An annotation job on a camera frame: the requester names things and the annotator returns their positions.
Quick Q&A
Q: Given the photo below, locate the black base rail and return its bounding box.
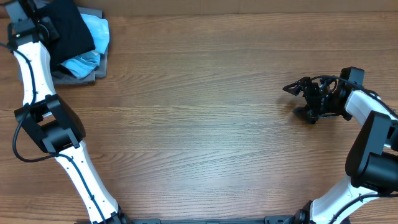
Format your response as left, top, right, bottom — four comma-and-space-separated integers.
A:
100, 215, 305, 224

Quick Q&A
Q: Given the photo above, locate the light blue printed t-shirt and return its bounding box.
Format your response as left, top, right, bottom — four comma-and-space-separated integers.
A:
61, 14, 110, 79

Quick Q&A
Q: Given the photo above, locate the grey folded garment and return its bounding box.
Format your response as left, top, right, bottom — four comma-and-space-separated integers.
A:
52, 6, 110, 85

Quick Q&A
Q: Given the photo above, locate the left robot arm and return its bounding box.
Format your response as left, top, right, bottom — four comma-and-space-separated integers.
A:
1, 1, 130, 223

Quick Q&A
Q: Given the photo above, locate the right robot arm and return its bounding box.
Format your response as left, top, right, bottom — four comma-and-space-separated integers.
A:
282, 67, 397, 224

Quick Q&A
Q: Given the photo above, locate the black t-shirt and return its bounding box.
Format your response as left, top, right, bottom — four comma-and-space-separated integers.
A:
35, 0, 94, 71

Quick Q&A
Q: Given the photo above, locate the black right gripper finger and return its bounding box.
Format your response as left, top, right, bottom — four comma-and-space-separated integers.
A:
293, 106, 319, 124
282, 77, 311, 96

